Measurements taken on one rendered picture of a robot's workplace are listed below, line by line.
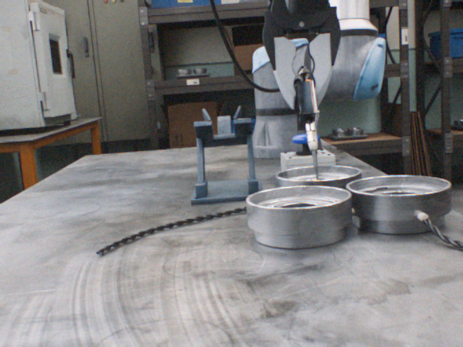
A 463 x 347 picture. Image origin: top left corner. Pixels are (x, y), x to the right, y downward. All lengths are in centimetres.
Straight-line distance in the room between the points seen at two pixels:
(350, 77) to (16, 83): 200
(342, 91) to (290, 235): 62
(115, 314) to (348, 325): 17
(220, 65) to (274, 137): 351
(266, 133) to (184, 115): 297
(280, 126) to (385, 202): 59
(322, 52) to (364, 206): 23
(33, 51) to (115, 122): 177
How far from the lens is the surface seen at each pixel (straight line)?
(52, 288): 50
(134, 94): 441
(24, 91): 281
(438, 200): 57
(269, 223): 52
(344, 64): 109
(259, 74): 113
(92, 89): 447
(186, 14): 405
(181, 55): 463
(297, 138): 81
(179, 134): 410
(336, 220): 53
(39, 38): 280
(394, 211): 55
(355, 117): 476
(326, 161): 80
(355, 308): 40
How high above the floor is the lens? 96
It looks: 9 degrees down
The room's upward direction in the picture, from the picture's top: 4 degrees counter-clockwise
